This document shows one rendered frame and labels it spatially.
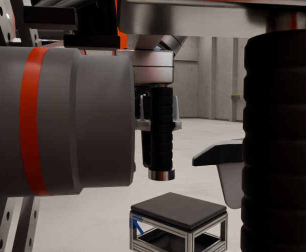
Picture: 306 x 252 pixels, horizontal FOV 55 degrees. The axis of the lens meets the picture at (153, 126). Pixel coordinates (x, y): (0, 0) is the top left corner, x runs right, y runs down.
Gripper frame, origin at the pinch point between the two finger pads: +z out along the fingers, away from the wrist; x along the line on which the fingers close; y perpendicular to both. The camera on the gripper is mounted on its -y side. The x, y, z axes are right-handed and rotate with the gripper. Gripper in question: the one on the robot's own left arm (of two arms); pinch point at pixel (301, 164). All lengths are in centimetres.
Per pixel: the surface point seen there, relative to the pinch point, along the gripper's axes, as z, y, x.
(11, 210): -4.3, 13.7, 44.2
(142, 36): -9.0, -12.0, 19.5
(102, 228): -119, 83, 147
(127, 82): 1.3, -5.5, 12.8
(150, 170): -17.0, 6.6, 24.6
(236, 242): -157, 83, 64
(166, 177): -17.9, 7.6, 22.2
